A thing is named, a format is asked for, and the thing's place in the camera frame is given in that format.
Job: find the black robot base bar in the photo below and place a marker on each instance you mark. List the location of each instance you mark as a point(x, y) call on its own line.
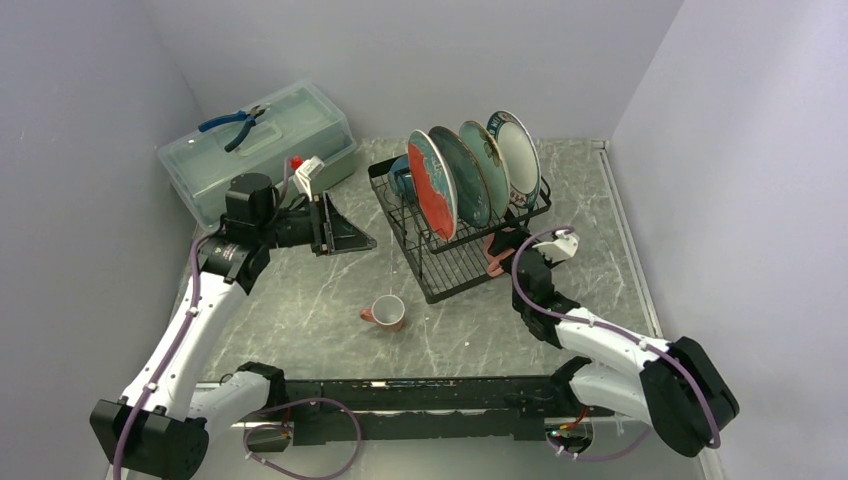
point(522, 408)

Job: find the green rimmed white plate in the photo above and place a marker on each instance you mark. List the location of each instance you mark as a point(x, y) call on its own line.
point(520, 157)

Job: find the dark blue speckled plate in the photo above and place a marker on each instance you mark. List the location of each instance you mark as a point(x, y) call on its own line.
point(474, 206)

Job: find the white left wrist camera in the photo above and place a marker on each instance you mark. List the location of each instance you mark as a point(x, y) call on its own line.
point(304, 172)

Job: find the clear plastic storage box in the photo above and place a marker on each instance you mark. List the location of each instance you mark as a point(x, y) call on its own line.
point(299, 120)

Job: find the large pink mug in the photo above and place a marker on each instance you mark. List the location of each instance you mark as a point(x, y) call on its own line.
point(500, 246)

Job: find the small pink mug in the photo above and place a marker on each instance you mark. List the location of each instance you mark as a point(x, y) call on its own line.
point(387, 312)

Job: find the dark blue tan bowl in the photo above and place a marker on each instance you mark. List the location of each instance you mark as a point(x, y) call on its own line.
point(400, 179)

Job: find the mint green flower plate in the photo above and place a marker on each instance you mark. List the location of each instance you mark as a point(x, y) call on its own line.
point(489, 158)

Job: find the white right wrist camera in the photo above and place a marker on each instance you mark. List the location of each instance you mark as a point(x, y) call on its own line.
point(562, 247)

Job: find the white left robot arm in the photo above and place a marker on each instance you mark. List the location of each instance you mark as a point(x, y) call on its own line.
point(160, 425)

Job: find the black wire dish rack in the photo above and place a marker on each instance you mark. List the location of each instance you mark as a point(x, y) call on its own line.
point(445, 268)

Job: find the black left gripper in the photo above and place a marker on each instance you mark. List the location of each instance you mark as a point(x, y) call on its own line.
point(331, 231)

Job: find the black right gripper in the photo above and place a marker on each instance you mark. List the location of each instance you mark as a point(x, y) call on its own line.
point(518, 237)

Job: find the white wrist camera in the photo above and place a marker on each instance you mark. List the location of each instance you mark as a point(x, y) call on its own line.
point(562, 247)
point(304, 172)

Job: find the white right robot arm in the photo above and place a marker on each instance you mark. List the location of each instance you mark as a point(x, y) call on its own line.
point(672, 387)

